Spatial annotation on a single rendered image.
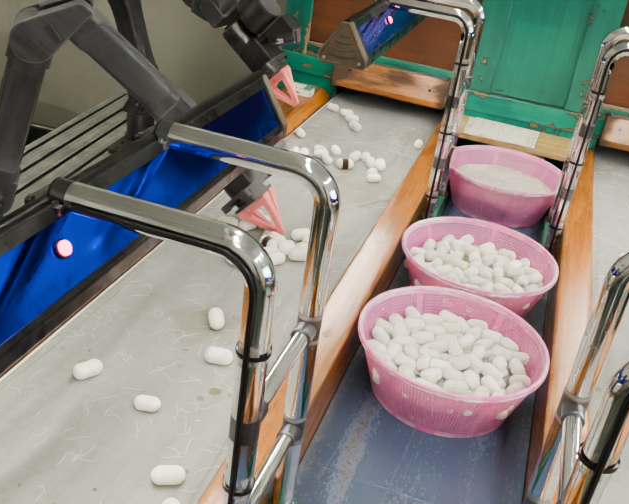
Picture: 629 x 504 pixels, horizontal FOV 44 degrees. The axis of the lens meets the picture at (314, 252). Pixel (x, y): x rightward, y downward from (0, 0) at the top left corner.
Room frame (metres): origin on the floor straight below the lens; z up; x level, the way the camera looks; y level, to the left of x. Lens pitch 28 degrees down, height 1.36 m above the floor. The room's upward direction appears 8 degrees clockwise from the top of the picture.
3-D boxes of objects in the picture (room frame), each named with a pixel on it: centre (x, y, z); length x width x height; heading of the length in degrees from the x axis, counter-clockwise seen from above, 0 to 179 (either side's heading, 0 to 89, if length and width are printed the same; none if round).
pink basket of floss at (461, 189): (1.60, -0.39, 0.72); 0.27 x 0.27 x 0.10
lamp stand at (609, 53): (1.38, -0.54, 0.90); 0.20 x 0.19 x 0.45; 166
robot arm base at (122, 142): (1.68, 0.44, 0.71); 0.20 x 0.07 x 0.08; 171
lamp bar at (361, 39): (1.50, -0.08, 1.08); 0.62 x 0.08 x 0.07; 166
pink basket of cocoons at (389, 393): (0.90, -0.21, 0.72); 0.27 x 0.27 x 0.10
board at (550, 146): (1.81, -0.44, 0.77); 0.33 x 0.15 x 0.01; 76
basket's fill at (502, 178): (1.60, -0.39, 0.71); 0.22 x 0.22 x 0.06
